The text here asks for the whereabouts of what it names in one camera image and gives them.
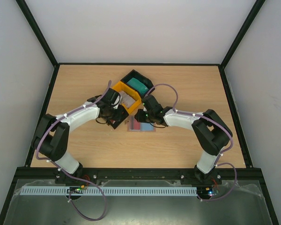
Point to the black bin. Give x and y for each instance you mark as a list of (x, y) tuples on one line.
[(115, 123), (135, 74)]

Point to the yellow bin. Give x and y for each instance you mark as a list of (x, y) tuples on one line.
[(120, 86)]

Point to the grey slotted cable duct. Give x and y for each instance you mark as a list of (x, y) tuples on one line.
[(110, 191)]

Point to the red white card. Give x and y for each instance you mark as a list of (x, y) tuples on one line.
[(134, 124)]

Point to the white pink card stack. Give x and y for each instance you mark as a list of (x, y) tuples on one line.
[(127, 100)]

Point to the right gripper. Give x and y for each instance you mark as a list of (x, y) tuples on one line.
[(140, 115)]

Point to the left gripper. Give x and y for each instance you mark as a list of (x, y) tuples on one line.
[(105, 117)]

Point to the black enclosure frame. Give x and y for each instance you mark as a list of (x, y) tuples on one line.
[(247, 173)]

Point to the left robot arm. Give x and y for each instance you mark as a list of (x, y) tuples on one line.
[(50, 140)]

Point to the teal card stack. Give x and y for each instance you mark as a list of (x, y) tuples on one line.
[(138, 86)]

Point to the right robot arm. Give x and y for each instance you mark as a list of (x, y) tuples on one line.
[(212, 133)]

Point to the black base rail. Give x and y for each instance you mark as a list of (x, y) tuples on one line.
[(96, 175)]

